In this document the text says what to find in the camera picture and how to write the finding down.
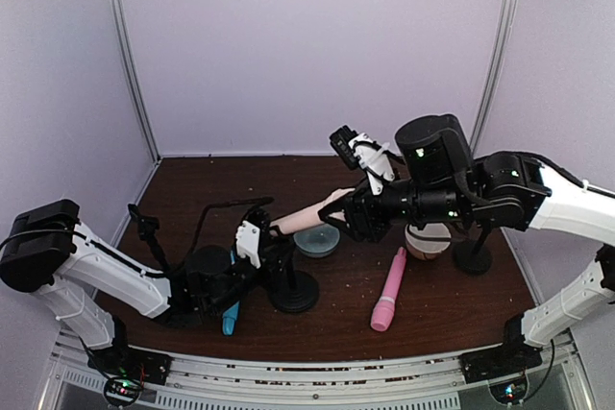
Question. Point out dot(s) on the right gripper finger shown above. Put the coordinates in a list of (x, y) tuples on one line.
[(347, 226), (333, 205)]

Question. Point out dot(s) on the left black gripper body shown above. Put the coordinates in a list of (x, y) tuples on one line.
[(268, 247)]

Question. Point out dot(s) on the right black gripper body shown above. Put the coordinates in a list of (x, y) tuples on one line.
[(358, 210)]

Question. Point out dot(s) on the cream toy microphone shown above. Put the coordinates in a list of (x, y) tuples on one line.
[(305, 218)]

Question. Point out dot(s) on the black microphone stand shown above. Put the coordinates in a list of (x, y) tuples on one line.
[(472, 257), (290, 291), (154, 247)]

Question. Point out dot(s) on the pink toy microphone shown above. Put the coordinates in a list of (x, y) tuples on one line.
[(384, 309)]

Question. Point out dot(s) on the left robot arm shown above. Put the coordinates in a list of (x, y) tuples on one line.
[(51, 254)]

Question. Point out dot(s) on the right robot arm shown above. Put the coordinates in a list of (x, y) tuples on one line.
[(435, 180)]

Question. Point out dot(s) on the light green ceramic bowl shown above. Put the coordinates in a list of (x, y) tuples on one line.
[(317, 242)]

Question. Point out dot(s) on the blue toy microphone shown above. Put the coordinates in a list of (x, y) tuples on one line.
[(230, 318)]

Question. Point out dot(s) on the white ceramic bowl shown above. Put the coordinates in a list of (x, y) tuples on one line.
[(427, 243)]

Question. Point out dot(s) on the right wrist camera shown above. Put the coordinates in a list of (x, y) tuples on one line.
[(360, 151)]

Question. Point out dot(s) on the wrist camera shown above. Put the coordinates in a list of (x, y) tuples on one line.
[(251, 233), (360, 151)]

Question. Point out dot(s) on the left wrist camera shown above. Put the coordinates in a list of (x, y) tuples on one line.
[(251, 233)]

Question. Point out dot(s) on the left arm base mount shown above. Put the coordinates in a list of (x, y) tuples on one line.
[(126, 370)]

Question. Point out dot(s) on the front aluminium rail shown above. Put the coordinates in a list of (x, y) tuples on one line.
[(423, 382)]

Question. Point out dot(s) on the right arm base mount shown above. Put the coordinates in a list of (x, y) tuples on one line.
[(512, 356)]

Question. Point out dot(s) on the right aluminium frame post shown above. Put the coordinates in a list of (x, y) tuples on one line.
[(507, 14)]

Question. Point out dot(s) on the aluminium frame post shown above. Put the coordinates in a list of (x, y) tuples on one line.
[(507, 14), (130, 72)]

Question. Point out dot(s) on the left aluminium frame post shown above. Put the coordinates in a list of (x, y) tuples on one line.
[(130, 72)]

